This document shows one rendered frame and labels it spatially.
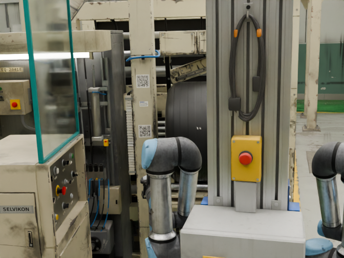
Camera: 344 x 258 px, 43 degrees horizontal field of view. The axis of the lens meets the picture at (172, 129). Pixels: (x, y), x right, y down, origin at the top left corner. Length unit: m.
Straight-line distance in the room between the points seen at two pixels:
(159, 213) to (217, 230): 0.57
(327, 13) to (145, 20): 9.51
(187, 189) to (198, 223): 0.58
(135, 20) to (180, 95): 0.48
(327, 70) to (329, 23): 1.15
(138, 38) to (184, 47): 0.36
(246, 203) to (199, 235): 0.20
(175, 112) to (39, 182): 0.85
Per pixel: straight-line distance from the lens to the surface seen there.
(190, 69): 2.88
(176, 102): 2.38
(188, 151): 1.73
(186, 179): 1.84
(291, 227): 1.31
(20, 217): 1.98
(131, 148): 2.61
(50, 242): 1.98
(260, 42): 1.29
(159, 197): 1.78
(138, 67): 2.51
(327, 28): 11.77
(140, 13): 2.50
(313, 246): 1.86
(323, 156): 1.70
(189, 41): 2.74
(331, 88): 11.81
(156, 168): 1.72
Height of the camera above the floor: 1.77
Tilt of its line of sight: 12 degrees down
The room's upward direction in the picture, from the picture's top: 2 degrees counter-clockwise
